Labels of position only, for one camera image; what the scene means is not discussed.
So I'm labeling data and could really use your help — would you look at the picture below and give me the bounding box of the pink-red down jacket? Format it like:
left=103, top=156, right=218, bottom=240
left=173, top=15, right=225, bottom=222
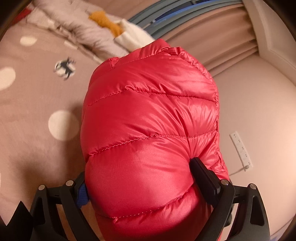
left=80, top=39, right=229, bottom=240

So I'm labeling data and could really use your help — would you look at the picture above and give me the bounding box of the white power strip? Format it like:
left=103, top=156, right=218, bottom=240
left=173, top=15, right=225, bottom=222
left=230, top=131, right=253, bottom=171

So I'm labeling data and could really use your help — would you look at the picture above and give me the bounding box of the polka dot bed cover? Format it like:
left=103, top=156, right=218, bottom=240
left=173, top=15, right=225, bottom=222
left=1, top=21, right=97, bottom=222

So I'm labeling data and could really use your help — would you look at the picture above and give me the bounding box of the pink curtain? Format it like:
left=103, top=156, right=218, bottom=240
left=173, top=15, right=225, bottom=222
left=93, top=1, right=258, bottom=75

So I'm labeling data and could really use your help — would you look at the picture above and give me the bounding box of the white goose plush toy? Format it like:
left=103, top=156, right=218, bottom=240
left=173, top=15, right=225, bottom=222
left=89, top=10, right=155, bottom=52

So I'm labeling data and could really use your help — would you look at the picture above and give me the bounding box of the blue-grey inner curtain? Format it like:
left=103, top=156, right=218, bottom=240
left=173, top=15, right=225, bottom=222
left=129, top=0, right=242, bottom=39

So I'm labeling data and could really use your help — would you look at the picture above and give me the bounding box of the grey crumpled duvet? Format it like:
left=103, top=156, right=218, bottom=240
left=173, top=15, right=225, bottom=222
left=27, top=1, right=128, bottom=64

